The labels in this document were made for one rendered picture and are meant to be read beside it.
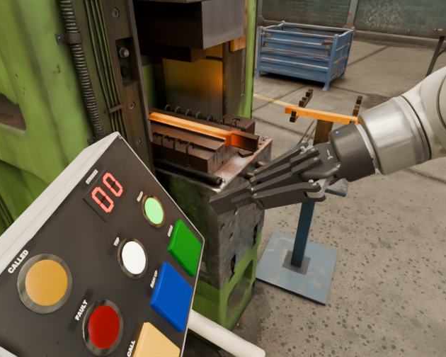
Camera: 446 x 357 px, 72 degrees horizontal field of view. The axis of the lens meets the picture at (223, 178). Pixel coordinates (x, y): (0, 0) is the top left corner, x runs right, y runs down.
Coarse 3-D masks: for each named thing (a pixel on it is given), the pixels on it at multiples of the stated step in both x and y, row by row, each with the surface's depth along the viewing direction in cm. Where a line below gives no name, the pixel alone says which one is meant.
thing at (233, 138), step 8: (168, 120) 101; (176, 120) 101; (184, 120) 101; (192, 128) 98; (200, 128) 96; (208, 128) 96; (216, 128) 96; (224, 136) 93; (232, 136) 92; (240, 136) 90; (248, 136) 89; (256, 136) 89; (232, 144) 93; (240, 144) 92; (248, 144) 91; (256, 144) 89
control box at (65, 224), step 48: (96, 144) 50; (48, 192) 41; (96, 192) 41; (144, 192) 51; (0, 240) 34; (48, 240) 33; (96, 240) 38; (144, 240) 46; (0, 288) 27; (96, 288) 36; (144, 288) 42; (192, 288) 52; (0, 336) 26; (48, 336) 29
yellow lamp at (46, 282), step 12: (36, 264) 30; (48, 264) 31; (36, 276) 30; (48, 276) 31; (60, 276) 32; (36, 288) 29; (48, 288) 30; (60, 288) 31; (36, 300) 29; (48, 300) 30
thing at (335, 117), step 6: (288, 108) 118; (294, 108) 117; (300, 108) 117; (306, 108) 117; (300, 114) 117; (306, 114) 116; (312, 114) 114; (318, 114) 113; (324, 114) 113; (330, 114) 113; (336, 114) 113; (330, 120) 113; (336, 120) 112; (342, 120) 111; (348, 120) 110
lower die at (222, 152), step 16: (160, 112) 111; (160, 128) 100; (176, 128) 99; (224, 128) 100; (160, 144) 93; (176, 144) 93; (208, 144) 91; (224, 144) 93; (192, 160) 89; (208, 160) 86; (224, 160) 96
